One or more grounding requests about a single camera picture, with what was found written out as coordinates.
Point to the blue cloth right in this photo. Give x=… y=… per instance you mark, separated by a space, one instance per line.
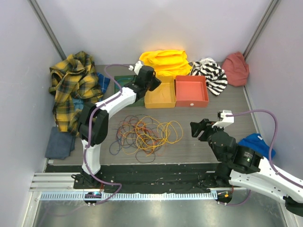
x=256 y=143

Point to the red plastic bin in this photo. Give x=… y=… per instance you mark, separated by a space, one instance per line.
x=191 y=91

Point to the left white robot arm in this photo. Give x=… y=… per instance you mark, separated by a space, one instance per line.
x=94 y=118

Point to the white slotted cable duct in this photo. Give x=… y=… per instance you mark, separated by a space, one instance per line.
x=91 y=196

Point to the yellow plaid shirt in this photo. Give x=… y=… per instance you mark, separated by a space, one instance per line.
x=73 y=78

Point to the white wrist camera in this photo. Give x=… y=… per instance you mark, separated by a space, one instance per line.
x=136 y=68
x=225 y=119

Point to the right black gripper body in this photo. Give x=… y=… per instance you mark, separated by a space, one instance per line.
x=205 y=136

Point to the yellow cloth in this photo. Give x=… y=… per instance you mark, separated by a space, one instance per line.
x=167 y=62

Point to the black white striped cloth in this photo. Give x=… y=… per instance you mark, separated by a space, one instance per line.
x=215 y=77

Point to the green plastic bin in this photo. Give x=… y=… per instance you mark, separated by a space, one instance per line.
x=122 y=80

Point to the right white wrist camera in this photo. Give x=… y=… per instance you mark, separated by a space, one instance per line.
x=225 y=119

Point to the black base mat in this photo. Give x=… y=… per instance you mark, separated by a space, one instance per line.
x=149 y=179

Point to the pink red cloth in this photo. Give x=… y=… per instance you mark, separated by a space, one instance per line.
x=236 y=69

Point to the yellow plastic bin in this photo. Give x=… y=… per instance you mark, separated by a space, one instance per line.
x=163 y=96

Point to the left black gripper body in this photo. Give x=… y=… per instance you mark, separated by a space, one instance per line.
x=146 y=86

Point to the blue checked cloth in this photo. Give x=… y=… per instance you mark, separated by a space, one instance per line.
x=103 y=82

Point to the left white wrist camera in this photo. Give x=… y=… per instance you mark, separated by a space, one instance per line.
x=136 y=68

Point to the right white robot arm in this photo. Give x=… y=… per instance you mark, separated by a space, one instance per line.
x=244 y=167

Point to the grey blue folded cloth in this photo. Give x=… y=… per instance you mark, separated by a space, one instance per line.
x=60 y=144

